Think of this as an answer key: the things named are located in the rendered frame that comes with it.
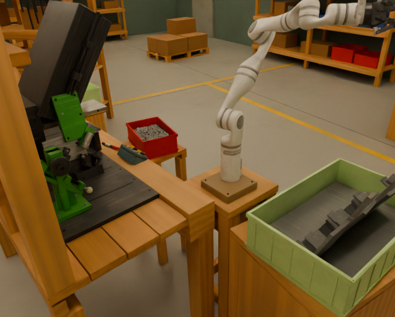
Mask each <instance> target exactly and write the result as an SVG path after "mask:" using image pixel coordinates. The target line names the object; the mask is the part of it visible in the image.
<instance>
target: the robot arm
mask: <svg viewBox="0 0 395 317"><path fill-rule="evenodd" d="M383 2H385V3H388V4H390V5H391V6H387V7H385V6H383V5H382V4H381V3H383ZM391 11H395V0H377V2H374V3H366V0H358V3H348V4H330V5H328V7H327V9H326V13H325V16H324V17H322V18H319V13H320V2H319V1H318V0H302V1H301V2H300V3H298V4H297V5H296V6H295V7H294V8H293V9H292V10H291V11H289V12H287V13H284V14H282V15H279V16H274V17H269V18H261V19H258V20H256V21H254V22H253V23H252V24H251V26H250V28H249V30H248V36H249V38H251V39H252V40H253V41H254V42H256V43H258V44H259V48H258V50H257V52H256V53H255V54H254V55H252V56H251V57H250V58H248V59H246V60H245V61H244V62H242V63H241V64H240V66H239V67H238V70H237V72H236V75H235V78H234V80H233V83H232V85H231V87H230V90H229V92H228V95H227V97H226V99H225V101H224V102H223V104H222V106H221V108H220V110H219V113H218V115H217V119H216V125H217V127H218V128H221V129H224V130H229V131H231V134H229V135H225V136H223V137H221V174H220V177H221V179H222V180H223V181H226V182H236V181H238V180H239V179H240V176H241V175H242V158H241V147H242V137H243V124H244V115H243V113H242V112H241V111H239V110H235V109H233V107H234V106H235V104H236V102H237V101H238V100H239V99H240V98H241V97H242V96H244V95H245V94H246V93H247V92H248V91H249V90H251V88H252V87H253V86H254V84H255V81H256V79H257V76H258V74H259V70H260V68H261V66H262V63H263V61H264V58H265V56H266V54H267V52H268V50H269V48H270V46H271V44H272V42H273V40H274V37H275V33H276V32H288V31H292V30H295V29H297V28H301V29H303V30H310V29H313V28H317V27H321V26H326V25H345V26H369V27H371V28H373V29H374V35H378V34H380V33H382V32H384V31H387V30H390V29H391V28H393V27H394V24H395V19H392V18H388V17H386V13H387V12H391ZM381 23H387V24H389V26H387V27H384V28H380V27H377V26H378V25H379V24H381Z"/></svg>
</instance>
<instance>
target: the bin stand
mask: <svg viewBox="0 0 395 317"><path fill-rule="evenodd" d="M124 144H125V145H127V146H130V145H132V144H131V142H130V141H128V142H124ZM132 146H133V145H132ZM177 148H178V149H179V150H178V152H177V153H172V154H169V155H165V156H162V157H158V158H153V159H150V160H151V161H152V162H154V163H155V164H157V165H159V166H160V167H161V163H162V162H164V161H166V160H168V159H171V158H173V157H175V172H176V177H178V178H179V179H181V180H183V181H186V180H187V172H186V157H187V150H186V148H184V147H182V146H180V145H179V144H177ZM181 247H182V248H183V249H184V250H186V239H185V238H184V237H183V236H182V235H181ZM157 254H158V260H159V262H160V263H161V264H162V265H164V264H166V263H167V262H168V256H167V244H166V239H164V240H162V241H160V242H159V243H158V244H157Z"/></svg>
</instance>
